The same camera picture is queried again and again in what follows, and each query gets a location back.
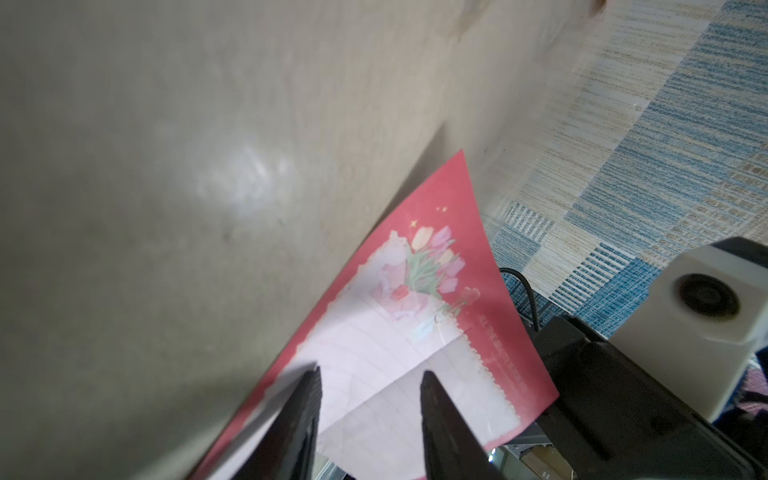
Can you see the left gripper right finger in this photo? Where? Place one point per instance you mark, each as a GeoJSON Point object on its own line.
{"type": "Point", "coordinates": [451, 451]}

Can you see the pink red letter card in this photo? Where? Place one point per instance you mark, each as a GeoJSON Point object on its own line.
{"type": "Point", "coordinates": [422, 293]}

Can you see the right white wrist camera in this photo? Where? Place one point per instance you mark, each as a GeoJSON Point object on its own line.
{"type": "Point", "coordinates": [703, 320]}

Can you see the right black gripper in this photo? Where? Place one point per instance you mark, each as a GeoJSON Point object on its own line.
{"type": "Point", "coordinates": [612, 420]}

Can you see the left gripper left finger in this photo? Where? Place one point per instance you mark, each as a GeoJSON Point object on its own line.
{"type": "Point", "coordinates": [287, 450]}

